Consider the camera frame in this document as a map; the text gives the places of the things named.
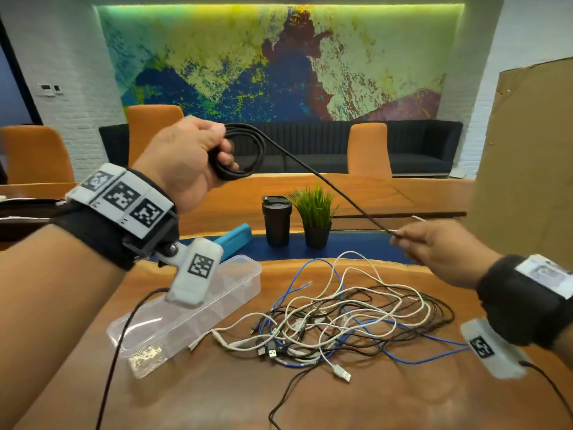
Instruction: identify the clear plastic container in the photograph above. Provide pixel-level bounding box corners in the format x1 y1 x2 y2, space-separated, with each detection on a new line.
106 254 263 380

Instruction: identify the black sofa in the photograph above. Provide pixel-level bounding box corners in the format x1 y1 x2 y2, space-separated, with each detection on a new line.
98 119 464 177

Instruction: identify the black camera cord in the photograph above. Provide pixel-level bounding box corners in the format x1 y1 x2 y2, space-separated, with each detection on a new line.
95 287 170 430
519 360 573 410

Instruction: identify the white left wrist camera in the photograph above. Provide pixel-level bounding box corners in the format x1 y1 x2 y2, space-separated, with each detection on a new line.
156 236 224 309

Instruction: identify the wooden table with blue inlay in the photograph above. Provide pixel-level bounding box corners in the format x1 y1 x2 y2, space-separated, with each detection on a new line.
0 172 573 430

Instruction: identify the colourful abstract wall painting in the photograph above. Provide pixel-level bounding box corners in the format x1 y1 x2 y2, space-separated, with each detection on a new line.
96 4 466 124

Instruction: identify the person's left hand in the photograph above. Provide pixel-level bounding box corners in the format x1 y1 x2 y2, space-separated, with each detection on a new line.
132 115 241 214

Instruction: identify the black braided cable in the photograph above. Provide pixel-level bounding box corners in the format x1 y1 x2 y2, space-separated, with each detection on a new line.
208 122 403 240

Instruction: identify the person's right hand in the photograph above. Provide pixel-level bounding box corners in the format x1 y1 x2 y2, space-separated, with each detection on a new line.
390 219 502 291

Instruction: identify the dark framed glass door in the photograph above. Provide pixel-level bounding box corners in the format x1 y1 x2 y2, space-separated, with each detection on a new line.
0 17 44 126

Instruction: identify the black left camera cord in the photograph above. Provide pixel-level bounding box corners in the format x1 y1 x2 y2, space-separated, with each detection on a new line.
95 287 170 430

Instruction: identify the person's left forearm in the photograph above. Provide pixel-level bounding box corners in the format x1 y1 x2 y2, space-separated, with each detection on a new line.
0 223 128 430

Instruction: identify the teal cylindrical speaker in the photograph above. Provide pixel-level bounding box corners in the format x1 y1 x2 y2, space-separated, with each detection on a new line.
214 222 253 263

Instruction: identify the green potted plant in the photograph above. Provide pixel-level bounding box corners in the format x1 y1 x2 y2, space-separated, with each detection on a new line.
288 185 339 250

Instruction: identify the black right camera cord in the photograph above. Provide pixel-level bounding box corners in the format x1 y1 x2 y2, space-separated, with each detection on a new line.
519 360 573 410

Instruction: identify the tangle of mixed cables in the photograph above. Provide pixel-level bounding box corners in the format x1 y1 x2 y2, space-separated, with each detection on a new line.
187 250 471 430

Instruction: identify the black travel mug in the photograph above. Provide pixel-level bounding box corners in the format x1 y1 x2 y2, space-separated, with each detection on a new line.
261 195 293 249

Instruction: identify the orange chair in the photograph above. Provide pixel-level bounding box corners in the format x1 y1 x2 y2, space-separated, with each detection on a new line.
0 125 76 185
347 122 393 180
125 105 184 168

